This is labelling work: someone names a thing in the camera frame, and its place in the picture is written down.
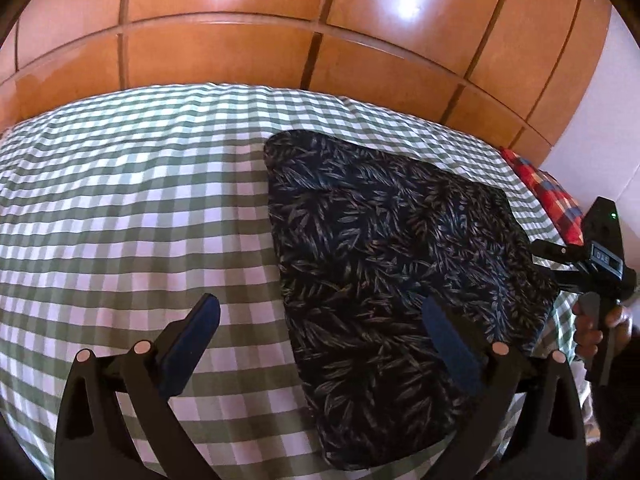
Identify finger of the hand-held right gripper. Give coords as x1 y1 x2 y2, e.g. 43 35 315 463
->
530 239 585 267

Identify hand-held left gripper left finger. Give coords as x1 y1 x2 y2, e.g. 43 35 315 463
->
54 292 222 480

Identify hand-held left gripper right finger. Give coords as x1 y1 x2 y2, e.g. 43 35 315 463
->
421 295 587 480

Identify dark leaf-print pants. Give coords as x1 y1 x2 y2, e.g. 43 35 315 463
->
263 130 562 471

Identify person's right hand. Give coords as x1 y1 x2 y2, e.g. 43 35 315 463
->
571 292 634 363

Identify red plaid pillow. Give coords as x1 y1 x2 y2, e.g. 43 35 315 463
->
500 147 587 248

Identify green checked bedsheet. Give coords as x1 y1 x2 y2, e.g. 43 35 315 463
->
0 84 592 480

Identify wooden wardrobe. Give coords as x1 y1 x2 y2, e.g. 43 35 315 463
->
0 0 615 162

